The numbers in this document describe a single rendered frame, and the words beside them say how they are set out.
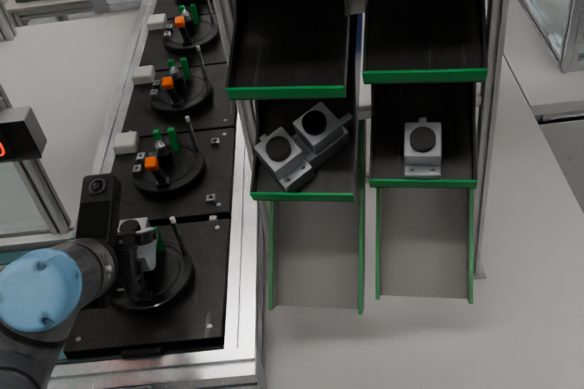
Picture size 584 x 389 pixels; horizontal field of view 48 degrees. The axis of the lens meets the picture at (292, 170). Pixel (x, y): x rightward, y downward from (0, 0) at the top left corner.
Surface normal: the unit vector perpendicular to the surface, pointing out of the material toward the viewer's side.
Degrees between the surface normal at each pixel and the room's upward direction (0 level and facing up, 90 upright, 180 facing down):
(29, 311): 49
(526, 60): 0
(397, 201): 45
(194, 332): 0
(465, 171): 25
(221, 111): 0
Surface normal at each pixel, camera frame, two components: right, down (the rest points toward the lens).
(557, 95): -0.12, -0.74
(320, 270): -0.18, -0.04
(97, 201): -0.14, -0.47
